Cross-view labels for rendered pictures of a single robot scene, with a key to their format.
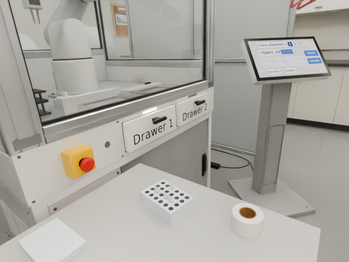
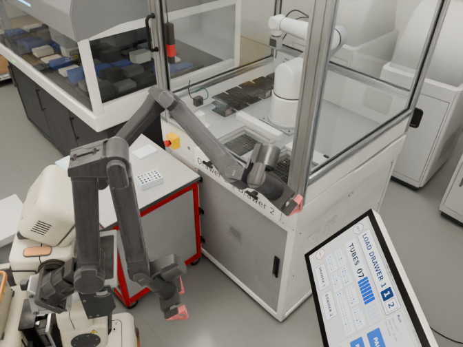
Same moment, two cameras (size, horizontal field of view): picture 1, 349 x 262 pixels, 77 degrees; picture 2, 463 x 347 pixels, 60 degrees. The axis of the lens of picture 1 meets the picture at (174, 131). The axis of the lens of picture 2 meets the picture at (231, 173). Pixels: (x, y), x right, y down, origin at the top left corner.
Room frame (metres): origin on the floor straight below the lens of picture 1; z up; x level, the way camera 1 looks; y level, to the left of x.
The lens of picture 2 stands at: (1.18, -1.52, 2.12)
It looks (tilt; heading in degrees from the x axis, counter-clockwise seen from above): 38 degrees down; 99
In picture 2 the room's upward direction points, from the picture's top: 1 degrees clockwise
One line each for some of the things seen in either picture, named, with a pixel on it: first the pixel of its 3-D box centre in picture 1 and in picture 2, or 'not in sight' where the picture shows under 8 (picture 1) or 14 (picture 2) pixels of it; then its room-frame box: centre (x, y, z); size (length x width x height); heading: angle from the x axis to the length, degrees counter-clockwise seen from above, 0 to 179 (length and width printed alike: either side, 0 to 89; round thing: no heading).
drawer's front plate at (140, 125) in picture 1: (152, 126); (213, 166); (0.82, 0.08, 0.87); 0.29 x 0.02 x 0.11; 143
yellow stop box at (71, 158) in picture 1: (79, 160); (172, 141); (0.55, 0.27, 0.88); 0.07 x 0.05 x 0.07; 143
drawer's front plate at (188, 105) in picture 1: (194, 107); (257, 196); (1.07, -0.10, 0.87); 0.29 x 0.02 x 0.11; 143
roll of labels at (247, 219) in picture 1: (246, 219); not in sight; (0.40, -0.16, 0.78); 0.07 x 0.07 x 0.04
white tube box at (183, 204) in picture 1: (166, 200); (149, 179); (0.48, 0.03, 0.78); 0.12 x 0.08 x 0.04; 43
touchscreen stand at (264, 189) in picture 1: (274, 139); not in sight; (1.46, -0.73, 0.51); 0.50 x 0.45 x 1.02; 11
